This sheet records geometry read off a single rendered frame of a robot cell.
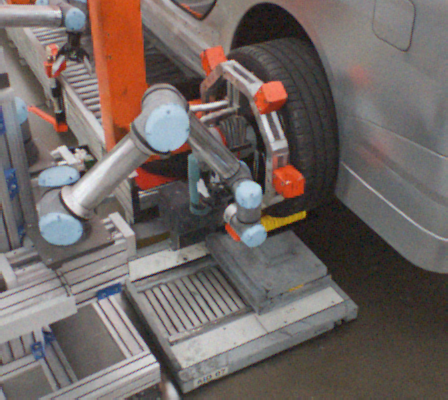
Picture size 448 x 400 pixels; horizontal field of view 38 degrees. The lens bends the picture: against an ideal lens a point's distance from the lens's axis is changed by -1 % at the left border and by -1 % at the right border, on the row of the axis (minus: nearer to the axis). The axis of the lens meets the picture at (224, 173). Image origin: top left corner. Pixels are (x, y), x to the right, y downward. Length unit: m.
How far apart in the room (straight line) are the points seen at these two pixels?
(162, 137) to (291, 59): 0.76
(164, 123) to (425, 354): 1.66
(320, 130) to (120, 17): 0.90
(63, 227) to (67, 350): 0.84
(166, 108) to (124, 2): 0.95
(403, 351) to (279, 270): 0.61
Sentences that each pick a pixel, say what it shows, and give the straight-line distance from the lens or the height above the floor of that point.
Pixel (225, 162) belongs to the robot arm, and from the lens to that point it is 1.99.
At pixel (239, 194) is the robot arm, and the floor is 1.00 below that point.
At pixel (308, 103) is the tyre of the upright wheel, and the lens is 2.24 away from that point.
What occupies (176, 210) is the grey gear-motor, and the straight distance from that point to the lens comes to 2.88.
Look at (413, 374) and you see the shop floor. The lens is 2.83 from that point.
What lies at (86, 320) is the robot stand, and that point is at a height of 0.21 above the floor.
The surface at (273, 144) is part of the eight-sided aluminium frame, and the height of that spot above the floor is 0.98.
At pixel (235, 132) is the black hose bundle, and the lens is 2.19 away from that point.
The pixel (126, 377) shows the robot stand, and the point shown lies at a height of 0.23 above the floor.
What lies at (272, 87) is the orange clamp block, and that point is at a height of 1.15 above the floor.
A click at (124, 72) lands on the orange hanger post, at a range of 2.70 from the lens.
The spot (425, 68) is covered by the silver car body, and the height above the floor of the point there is 1.38.
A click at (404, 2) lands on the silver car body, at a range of 1.87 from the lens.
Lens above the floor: 2.15
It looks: 35 degrees down
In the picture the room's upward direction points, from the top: straight up
